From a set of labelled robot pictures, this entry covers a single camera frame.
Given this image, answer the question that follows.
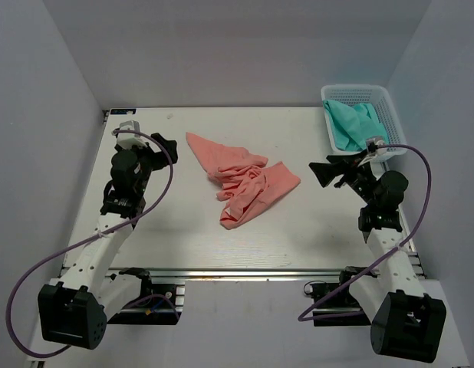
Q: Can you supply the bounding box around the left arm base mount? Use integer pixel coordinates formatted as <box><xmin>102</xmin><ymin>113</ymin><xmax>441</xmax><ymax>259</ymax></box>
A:
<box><xmin>108</xmin><ymin>268</ymin><xmax>183</xmax><ymax>326</ymax></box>

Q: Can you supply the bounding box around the purple cable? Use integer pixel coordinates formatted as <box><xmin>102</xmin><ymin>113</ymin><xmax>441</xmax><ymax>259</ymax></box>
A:
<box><xmin>5</xmin><ymin>130</ymin><xmax>181</xmax><ymax>359</ymax></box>
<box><xmin>298</xmin><ymin>142</ymin><xmax>433</xmax><ymax>322</ymax></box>

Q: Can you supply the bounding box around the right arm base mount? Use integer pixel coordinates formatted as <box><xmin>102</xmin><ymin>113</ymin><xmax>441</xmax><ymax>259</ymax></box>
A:
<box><xmin>303</xmin><ymin>266</ymin><xmax>370</xmax><ymax>327</ymax></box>

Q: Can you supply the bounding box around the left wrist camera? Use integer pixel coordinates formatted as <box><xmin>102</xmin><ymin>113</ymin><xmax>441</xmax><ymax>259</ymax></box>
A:
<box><xmin>112</xmin><ymin>120</ymin><xmax>146</xmax><ymax>150</ymax></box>

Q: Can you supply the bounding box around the pink t shirt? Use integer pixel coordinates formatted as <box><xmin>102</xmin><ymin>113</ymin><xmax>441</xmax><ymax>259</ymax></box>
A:
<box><xmin>186</xmin><ymin>132</ymin><xmax>301</xmax><ymax>230</ymax></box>

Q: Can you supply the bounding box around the teal t shirt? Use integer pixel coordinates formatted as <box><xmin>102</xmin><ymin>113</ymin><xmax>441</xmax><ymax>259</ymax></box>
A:
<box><xmin>323</xmin><ymin>100</ymin><xmax>390</xmax><ymax>152</ymax></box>

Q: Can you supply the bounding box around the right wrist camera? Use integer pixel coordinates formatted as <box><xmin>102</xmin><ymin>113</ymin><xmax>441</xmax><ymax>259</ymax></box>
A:
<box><xmin>363</xmin><ymin>136</ymin><xmax>388</xmax><ymax>163</ymax></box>

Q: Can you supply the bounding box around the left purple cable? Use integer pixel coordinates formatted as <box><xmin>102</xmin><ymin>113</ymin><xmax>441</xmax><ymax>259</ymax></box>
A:
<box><xmin>5</xmin><ymin>130</ymin><xmax>181</xmax><ymax>359</ymax></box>

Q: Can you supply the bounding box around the white plastic basket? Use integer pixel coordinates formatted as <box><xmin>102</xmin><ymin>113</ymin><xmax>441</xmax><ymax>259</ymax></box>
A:
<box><xmin>321</xmin><ymin>84</ymin><xmax>407</xmax><ymax>156</ymax></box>

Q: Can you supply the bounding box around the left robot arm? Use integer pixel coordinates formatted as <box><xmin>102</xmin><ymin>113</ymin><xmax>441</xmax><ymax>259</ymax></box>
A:
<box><xmin>38</xmin><ymin>130</ymin><xmax>178</xmax><ymax>350</ymax></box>

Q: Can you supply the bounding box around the blue table label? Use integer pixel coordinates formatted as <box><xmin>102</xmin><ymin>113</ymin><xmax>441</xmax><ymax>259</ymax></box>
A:
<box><xmin>110</xmin><ymin>109</ymin><xmax>137</xmax><ymax>115</ymax></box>

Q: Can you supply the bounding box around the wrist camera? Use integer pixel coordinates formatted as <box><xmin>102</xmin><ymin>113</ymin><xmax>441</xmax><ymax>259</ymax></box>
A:
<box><xmin>112</xmin><ymin>120</ymin><xmax>146</xmax><ymax>150</ymax></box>
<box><xmin>363</xmin><ymin>136</ymin><xmax>388</xmax><ymax>163</ymax></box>

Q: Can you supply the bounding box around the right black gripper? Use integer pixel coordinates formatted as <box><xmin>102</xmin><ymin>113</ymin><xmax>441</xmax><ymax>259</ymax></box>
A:
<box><xmin>310</xmin><ymin>149</ymin><xmax>378</xmax><ymax>206</ymax></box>

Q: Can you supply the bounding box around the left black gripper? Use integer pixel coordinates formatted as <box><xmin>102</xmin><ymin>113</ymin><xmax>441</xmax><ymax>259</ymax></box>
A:
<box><xmin>128</xmin><ymin>133</ymin><xmax>178</xmax><ymax>195</ymax></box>

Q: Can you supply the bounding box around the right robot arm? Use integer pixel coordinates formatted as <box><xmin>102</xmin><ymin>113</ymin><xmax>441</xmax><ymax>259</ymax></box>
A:
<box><xmin>303</xmin><ymin>153</ymin><xmax>446</xmax><ymax>363</ymax></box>

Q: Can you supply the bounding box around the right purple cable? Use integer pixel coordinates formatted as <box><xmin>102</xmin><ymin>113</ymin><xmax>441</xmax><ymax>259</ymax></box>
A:
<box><xmin>298</xmin><ymin>142</ymin><xmax>433</xmax><ymax>322</ymax></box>

